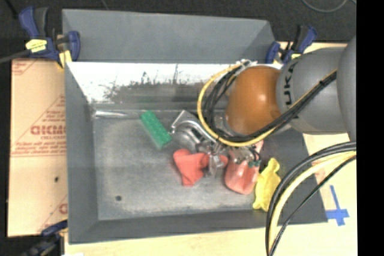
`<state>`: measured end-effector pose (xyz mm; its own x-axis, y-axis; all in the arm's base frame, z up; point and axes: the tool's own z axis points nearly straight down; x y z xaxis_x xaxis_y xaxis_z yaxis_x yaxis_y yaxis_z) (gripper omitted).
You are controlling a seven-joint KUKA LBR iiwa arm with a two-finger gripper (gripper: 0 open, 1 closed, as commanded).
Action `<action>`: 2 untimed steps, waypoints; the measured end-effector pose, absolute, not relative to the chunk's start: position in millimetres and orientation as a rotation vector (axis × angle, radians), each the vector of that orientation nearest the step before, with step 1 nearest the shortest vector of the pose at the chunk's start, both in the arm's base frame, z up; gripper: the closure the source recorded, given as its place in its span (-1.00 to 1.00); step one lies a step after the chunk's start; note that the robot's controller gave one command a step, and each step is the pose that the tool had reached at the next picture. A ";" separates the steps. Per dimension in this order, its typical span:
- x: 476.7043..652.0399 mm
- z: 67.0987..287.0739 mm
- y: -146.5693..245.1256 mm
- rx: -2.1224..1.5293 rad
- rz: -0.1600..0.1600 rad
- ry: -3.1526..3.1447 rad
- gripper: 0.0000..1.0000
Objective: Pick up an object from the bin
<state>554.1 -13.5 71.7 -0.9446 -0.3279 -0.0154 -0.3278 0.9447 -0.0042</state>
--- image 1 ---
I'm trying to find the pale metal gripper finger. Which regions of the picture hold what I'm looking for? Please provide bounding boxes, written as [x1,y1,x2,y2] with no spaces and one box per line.
[208,154,218,176]
[216,155,226,178]

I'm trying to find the pink soft toy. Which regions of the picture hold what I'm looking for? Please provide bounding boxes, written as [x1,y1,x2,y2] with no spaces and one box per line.
[224,140,264,195]

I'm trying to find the red cloth toy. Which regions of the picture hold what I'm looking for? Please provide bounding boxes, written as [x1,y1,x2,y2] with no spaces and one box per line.
[172,149,229,187]

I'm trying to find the silver metal tool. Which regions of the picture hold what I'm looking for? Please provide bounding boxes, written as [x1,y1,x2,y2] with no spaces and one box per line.
[170,110,211,151]

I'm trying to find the yellow toy animal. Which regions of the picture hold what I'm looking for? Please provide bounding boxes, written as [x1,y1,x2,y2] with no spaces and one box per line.
[252,158,282,212]

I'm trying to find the green studded toy block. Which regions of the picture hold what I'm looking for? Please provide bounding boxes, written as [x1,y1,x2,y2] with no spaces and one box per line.
[139,110,173,150]

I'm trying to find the grey metal bin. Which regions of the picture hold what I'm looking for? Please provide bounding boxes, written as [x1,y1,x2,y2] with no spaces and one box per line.
[61,8,328,243]

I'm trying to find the brown cardboard board red print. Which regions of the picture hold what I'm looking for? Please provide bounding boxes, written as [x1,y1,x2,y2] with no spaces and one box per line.
[6,58,69,237]

